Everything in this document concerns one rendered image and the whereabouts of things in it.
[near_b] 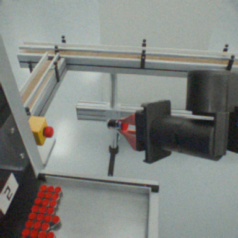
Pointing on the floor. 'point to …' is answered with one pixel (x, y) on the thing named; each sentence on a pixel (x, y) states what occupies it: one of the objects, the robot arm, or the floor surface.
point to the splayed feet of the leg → (113, 157)
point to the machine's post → (19, 114)
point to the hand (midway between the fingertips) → (123, 125)
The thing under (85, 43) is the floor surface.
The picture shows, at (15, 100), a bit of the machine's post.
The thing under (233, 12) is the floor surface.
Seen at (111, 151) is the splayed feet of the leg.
